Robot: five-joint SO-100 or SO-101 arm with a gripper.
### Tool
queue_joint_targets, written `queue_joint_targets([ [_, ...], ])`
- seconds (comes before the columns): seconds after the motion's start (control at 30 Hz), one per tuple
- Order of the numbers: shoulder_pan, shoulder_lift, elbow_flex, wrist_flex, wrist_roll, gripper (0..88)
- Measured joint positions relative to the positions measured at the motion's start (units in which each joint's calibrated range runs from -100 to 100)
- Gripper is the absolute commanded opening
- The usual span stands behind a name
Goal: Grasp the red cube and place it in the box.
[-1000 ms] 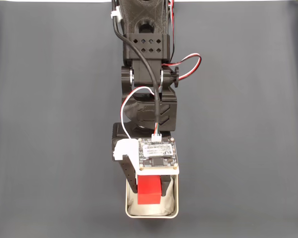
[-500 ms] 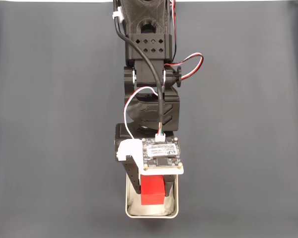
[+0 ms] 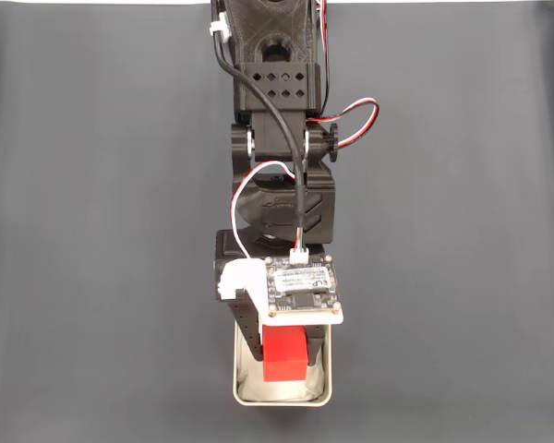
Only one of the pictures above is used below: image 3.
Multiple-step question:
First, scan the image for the black camera cable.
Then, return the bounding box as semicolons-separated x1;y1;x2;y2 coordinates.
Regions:
211;25;309;265

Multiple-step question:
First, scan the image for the white crumpled cloth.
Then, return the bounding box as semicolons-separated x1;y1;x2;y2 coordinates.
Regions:
236;339;325;401

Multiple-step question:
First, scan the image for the red white black servo cable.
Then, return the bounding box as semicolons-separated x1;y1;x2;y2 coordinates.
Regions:
304;0;380;153
229;160;301;263

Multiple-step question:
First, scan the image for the white cable clip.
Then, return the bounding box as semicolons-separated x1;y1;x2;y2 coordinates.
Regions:
208;11;233;43

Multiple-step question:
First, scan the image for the white-mounted camera circuit board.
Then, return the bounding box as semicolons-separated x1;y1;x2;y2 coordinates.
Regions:
216;253;344;327

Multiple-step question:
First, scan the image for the red cube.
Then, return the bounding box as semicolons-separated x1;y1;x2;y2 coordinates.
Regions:
262;325;311;383

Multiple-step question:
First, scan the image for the dark grey table mat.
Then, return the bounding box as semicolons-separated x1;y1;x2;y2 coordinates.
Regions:
0;2;554;443

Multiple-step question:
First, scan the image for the square white metal box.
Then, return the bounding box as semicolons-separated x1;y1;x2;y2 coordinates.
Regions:
233;322;333;408

